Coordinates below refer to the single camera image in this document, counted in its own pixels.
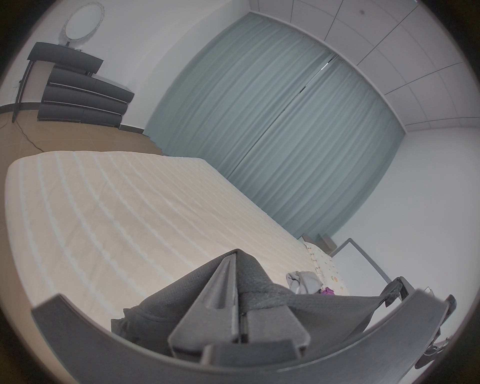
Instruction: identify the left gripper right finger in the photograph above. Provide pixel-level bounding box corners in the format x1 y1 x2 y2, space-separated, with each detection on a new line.
241 304 312 356

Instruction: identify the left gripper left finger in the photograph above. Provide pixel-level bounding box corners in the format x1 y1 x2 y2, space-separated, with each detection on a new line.
167 252 241 359

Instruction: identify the black T-shirt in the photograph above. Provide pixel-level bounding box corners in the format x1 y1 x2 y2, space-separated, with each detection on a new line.
110 248 391 357

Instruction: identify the bed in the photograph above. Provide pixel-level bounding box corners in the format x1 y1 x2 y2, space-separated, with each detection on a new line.
4 150 392 338

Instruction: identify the grey garment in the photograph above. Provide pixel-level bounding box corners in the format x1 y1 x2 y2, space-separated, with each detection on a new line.
286 271 323 295

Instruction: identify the white printed pillow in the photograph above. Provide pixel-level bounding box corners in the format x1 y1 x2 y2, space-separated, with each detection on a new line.
304 242 351 297

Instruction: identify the grey bedside table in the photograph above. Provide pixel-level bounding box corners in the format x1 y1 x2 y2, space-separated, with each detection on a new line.
302 233 336 254

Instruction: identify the blue-green curtain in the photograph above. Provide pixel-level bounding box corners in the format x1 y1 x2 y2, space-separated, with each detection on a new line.
144 11 336 177
229 56 407 239

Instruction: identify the round white mirror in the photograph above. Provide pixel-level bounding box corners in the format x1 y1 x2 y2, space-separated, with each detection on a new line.
62 2 105 47

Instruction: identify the black cable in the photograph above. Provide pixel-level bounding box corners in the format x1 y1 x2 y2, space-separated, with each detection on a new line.
14 118 46 153

